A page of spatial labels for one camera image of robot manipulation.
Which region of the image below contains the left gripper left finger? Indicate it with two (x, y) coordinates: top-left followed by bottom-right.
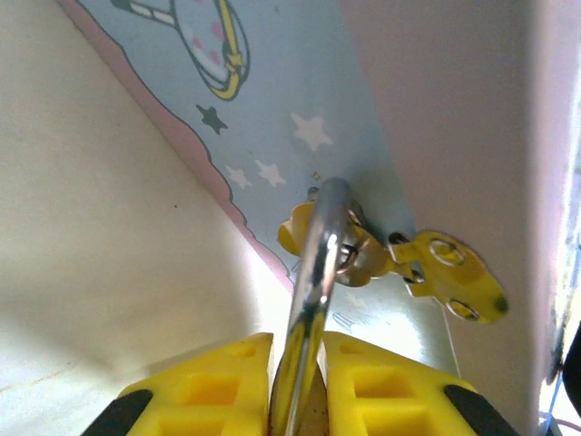
(81, 331), (276, 436)

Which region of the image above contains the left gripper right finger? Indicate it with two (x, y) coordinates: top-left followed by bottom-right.
(317, 330), (521, 436)

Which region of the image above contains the yellow metal hasp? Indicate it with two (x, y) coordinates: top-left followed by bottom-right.
(277, 202), (510, 325)

